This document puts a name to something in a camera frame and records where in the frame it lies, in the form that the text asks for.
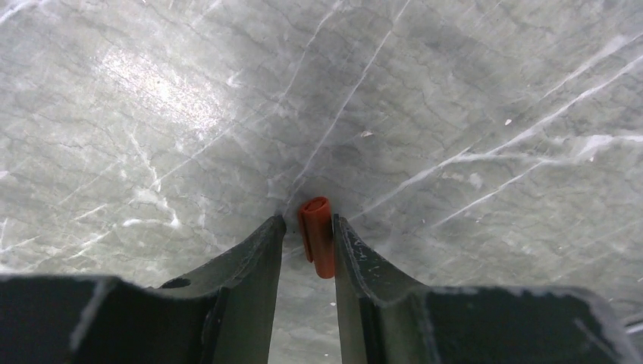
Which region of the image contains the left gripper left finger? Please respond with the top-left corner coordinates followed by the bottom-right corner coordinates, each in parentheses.
top-left (1, 215), bottom-right (286, 363)

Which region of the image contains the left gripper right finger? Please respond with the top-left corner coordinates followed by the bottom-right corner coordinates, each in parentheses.
top-left (333, 215), bottom-right (642, 363)

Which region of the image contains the brown marker cap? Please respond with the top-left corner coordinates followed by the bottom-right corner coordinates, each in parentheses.
top-left (297, 196), bottom-right (335, 279)

